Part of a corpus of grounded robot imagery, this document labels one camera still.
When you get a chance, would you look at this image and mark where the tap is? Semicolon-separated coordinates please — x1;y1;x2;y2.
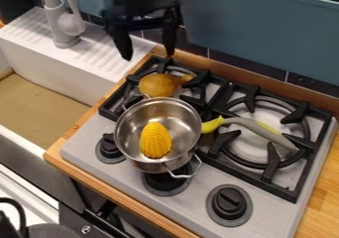
37;0;88;50

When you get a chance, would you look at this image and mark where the silver pot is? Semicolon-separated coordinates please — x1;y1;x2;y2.
112;94;204;179

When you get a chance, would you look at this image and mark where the yellow toy corn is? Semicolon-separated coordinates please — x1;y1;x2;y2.
139;121;174;160

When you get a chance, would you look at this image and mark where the toy sink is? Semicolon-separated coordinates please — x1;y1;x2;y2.
0;6;160;151

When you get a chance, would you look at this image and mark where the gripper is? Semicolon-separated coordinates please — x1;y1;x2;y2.
104;0;183;62

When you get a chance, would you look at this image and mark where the toy stove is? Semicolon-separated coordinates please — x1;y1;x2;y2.
59;55;339;238

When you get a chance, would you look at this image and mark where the yellow and grey spatula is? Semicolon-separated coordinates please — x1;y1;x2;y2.
199;115;299;152

